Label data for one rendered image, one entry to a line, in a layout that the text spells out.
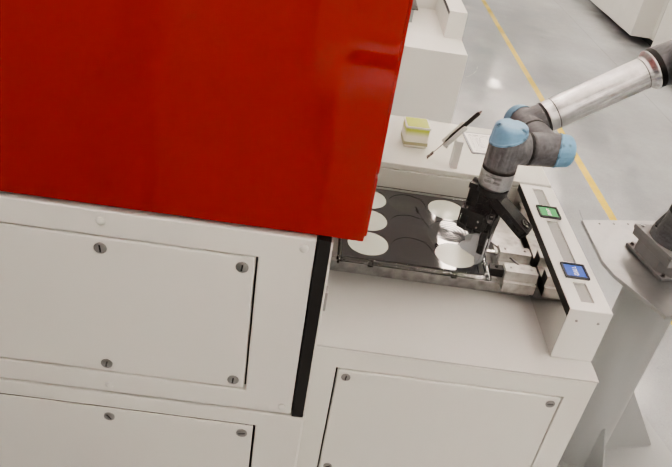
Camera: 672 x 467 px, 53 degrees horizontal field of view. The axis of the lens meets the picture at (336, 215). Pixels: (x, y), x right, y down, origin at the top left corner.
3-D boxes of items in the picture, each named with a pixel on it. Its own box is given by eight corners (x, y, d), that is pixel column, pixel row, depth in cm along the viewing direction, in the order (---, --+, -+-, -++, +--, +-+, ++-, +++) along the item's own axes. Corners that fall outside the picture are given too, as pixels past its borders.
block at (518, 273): (503, 280, 161) (506, 270, 159) (500, 271, 164) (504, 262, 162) (535, 284, 161) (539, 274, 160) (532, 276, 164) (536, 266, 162)
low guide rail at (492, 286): (329, 270, 165) (331, 260, 163) (330, 265, 166) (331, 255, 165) (528, 297, 167) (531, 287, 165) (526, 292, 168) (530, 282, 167)
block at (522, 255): (497, 260, 168) (500, 251, 166) (495, 253, 171) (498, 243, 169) (528, 265, 168) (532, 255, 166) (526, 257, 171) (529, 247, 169)
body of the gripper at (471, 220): (465, 215, 162) (478, 172, 156) (499, 228, 159) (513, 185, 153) (454, 229, 156) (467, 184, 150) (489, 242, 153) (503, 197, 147)
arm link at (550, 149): (561, 121, 153) (516, 118, 151) (583, 142, 144) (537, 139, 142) (550, 152, 157) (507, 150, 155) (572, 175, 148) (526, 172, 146)
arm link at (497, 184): (519, 168, 150) (509, 182, 144) (513, 186, 153) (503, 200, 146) (488, 157, 153) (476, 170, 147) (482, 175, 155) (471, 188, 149)
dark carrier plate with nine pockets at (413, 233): (340, 256, 157) (341, 254, 157) (344, 185, 187) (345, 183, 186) (484, 276, 159) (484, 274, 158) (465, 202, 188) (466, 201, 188)
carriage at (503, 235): (500, 291, 162) (503, 282, 160) (478, 213, 193) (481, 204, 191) (532, 296, 162) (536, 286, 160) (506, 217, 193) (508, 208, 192)
